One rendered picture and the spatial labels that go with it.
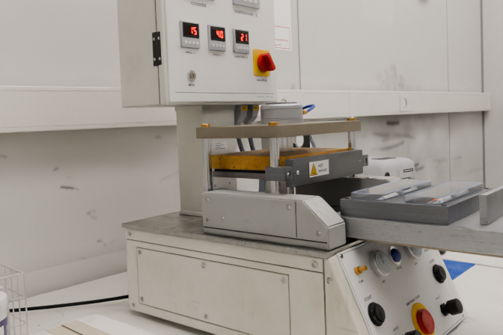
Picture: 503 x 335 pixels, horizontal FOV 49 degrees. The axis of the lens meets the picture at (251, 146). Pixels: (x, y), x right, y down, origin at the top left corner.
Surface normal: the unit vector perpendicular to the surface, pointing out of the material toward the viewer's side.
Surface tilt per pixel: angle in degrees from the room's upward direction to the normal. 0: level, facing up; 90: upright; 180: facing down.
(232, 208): 90
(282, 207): 90
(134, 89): 90
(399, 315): 65
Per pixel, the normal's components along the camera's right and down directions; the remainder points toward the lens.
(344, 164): 0.77, 0.00
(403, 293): 0.68, -0.42
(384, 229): -0.63, 0.07
